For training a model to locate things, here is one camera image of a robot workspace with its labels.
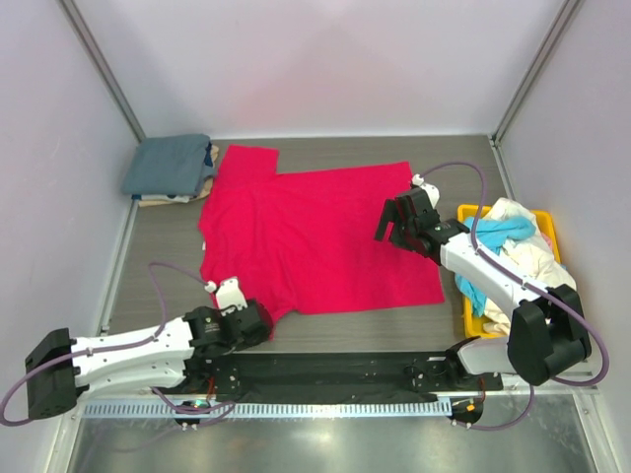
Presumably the red t shirt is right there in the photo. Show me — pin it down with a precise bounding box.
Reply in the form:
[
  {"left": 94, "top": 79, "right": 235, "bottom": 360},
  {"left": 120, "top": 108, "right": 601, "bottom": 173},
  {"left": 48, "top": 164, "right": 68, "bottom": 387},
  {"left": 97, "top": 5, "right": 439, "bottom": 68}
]
[{"left": 198, "top": 145, "right": 445, "bottom": 321}]

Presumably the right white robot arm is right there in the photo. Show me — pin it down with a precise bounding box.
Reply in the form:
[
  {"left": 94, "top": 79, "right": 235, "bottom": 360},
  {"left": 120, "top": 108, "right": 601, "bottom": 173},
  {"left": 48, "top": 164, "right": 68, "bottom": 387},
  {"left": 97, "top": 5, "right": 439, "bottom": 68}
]
[{"left": 375, "top": 187, "right": 592, "bottom": 386}]

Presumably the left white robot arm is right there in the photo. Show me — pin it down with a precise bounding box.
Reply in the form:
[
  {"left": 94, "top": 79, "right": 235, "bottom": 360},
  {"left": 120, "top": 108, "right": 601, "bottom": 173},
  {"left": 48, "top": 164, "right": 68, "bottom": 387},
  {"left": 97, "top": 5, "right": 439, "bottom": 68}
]
[{"left": 25, "top": 300, "right": 273, "bottom": 421}]

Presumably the light blue t shirt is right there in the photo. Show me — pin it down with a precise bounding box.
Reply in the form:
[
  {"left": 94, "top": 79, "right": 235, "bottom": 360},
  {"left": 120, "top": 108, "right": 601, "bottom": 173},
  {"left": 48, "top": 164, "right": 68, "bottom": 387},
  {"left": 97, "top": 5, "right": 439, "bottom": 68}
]
[{"left": 455, "top": 216, "right": 536, "bottom": 317}]

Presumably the yellow plastic bin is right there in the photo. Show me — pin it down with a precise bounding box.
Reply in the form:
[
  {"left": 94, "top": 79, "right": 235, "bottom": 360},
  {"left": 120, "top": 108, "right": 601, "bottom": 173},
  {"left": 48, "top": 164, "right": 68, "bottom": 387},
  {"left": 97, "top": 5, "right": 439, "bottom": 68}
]
[{"left": 457, "top": 204, "right": 561, "bottom": 338}]

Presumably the cream white t shirt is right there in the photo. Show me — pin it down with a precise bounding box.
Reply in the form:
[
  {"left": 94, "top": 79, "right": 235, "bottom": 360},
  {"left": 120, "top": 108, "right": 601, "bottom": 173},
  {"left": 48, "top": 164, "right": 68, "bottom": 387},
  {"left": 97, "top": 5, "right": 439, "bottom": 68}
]
[{"left": 481, "top": 196, "right": 578, "bottom": 338}]

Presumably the folded blue-grey t shirt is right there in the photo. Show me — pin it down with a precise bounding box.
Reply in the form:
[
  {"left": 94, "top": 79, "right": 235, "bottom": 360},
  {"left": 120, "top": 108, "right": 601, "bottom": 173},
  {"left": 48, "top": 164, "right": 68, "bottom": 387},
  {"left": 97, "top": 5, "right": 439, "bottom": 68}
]
[{"left": 121, "top": 134, "right": 212, "bottom": 196}]

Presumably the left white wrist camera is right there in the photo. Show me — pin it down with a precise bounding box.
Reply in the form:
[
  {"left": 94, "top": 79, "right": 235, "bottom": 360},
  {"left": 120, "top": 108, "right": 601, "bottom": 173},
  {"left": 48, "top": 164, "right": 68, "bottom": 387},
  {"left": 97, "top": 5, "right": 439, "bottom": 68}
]
[{"left": 204, "top": 277, "right": 247, "bottom": 313}]

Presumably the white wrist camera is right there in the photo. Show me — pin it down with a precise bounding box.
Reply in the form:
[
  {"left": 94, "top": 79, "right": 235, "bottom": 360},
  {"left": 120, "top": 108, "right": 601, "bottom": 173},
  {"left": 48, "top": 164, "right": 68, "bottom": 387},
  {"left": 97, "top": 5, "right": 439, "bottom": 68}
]
[
  {"left": 204, "top": 277, "right": 247, "bottom": 313},
  {"left": 410, "top": 173, "right": 440, "bottom": 209}
]

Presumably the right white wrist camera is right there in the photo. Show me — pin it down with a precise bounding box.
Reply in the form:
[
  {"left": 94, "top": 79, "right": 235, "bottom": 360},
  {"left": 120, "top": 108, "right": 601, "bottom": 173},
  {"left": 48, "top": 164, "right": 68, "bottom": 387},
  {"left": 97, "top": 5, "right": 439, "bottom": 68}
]
[{"left": 410, "top": 173, "right": 440, "bottom": 209}]

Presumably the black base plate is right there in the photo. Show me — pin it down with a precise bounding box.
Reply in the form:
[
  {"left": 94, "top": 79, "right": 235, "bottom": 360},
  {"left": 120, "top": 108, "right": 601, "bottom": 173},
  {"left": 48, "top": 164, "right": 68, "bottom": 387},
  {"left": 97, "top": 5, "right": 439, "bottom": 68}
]
[{"left": 182, "top": 351, "right": 503, "bottom": 396}]

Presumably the slotted white cable duct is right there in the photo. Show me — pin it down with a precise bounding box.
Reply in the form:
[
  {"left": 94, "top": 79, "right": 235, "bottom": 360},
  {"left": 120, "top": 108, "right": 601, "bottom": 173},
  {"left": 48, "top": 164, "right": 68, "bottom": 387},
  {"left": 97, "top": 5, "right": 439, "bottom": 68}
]
[{"left": 82, "top": 398, "right": 452, "bottom": 420}]

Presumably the aluminium rail frame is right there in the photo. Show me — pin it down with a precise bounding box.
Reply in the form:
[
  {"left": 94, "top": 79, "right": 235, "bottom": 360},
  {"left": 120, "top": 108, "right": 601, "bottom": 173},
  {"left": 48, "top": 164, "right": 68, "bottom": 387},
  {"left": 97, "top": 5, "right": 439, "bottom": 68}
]
[{"left": 59, "top": 359, "right": 605, "bottom": 401}]

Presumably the right aluminium frame post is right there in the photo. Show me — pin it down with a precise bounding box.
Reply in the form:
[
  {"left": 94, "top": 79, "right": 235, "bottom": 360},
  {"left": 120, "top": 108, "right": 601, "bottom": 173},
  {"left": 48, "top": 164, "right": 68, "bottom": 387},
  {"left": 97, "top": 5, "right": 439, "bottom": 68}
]
[{"left": 489, "top": 0, "right": 584, "bottom": 149}]

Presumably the aluminium frame post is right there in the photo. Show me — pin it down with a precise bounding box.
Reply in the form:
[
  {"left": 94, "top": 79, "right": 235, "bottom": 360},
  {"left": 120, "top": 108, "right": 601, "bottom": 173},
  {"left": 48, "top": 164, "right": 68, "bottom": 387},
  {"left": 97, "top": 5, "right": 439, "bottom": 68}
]
[
  {"left": 57, "top": 0, "right": 146, "bottom": 142},
  {"left": 489, "top": 0, "right": 584, "bottom": 149}
]

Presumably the left aluminium frame post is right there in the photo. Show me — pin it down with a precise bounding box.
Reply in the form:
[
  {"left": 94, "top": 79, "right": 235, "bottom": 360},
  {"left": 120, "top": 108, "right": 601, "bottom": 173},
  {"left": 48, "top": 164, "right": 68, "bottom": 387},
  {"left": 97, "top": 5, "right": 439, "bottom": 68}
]
[{"left": 57, "top": 0, "right": 146, "bottom": 142}]

